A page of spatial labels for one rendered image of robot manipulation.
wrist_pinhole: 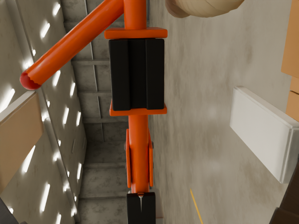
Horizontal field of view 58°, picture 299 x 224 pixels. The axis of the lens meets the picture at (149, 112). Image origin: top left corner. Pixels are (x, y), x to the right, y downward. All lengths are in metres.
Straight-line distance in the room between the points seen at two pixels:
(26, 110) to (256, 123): 0.13
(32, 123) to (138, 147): 0.15
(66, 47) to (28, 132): 0.15
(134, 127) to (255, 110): 0.16
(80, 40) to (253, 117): 0.19
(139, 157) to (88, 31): 0.15
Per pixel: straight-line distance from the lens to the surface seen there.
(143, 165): 0.31
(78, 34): 0.29
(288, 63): 0.57
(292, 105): 1.32
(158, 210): 0.37
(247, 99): 0.17
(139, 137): 0.30
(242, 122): 0.18
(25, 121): 0.17
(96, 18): 0.29
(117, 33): 0.26
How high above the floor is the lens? 1.24
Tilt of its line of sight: 4 degrees down
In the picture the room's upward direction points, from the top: 92 degrees counter-clockwise
